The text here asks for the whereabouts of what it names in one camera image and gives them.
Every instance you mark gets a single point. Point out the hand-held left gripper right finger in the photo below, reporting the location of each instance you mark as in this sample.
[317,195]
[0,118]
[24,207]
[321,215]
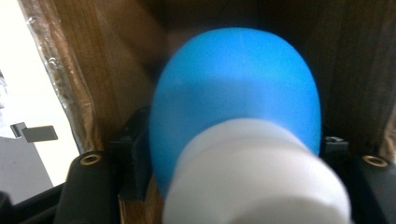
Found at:
[333,147]

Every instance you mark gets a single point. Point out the white stained board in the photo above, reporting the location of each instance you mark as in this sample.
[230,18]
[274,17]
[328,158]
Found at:
[21,171]

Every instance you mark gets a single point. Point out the brown wooden box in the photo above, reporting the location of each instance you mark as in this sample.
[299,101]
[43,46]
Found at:
[106,62]

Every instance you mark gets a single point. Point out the small grey metal bracket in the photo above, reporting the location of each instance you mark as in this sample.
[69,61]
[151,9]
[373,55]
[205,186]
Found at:
[39,133]

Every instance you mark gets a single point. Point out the clear plastic wrap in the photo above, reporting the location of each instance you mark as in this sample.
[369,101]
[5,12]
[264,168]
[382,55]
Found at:
[67,93]

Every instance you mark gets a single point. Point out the blue bulb with white base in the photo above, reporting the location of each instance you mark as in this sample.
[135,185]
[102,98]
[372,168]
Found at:
[236,93]

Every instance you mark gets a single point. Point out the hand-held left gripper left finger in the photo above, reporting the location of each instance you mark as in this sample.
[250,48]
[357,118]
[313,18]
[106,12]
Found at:
[134,155]

